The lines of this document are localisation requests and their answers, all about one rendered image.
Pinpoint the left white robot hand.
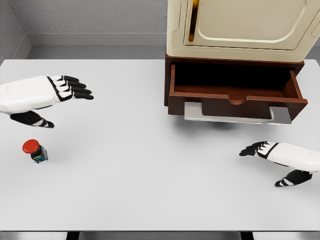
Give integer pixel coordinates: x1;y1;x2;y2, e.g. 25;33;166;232
0;75;95;129

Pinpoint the cream cabinet door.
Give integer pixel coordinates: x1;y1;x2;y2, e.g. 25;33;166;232
183;0;320;51

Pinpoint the brown wooden drawer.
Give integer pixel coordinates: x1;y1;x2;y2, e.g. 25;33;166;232
167;62;309;126

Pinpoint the cream cabinet with brown base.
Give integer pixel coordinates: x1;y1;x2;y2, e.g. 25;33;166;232
164;0;320;116

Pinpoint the red button switch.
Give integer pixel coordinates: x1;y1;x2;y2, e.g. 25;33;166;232
22;139;49;164

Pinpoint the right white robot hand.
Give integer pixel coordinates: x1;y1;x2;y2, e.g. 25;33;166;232
238;141;320;188

